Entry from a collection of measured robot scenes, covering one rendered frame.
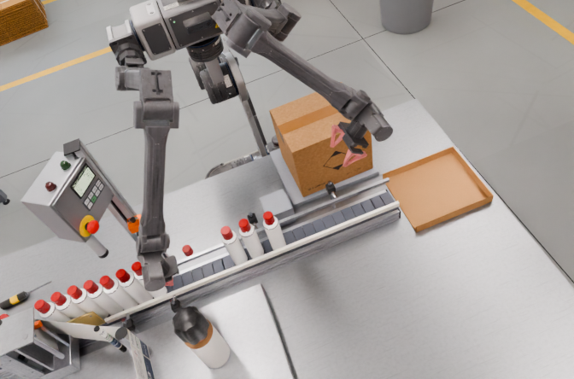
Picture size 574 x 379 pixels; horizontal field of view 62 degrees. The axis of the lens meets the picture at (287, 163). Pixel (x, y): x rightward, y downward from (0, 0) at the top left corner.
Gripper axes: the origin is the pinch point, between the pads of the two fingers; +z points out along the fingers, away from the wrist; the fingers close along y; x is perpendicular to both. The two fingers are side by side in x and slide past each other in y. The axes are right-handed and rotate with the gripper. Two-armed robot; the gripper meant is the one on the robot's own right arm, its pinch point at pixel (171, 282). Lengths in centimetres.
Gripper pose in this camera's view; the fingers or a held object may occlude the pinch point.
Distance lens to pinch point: 160.2
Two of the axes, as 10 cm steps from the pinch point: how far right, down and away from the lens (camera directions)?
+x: -3.4, -6.9, 6.4
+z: 1.9, 6.2, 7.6
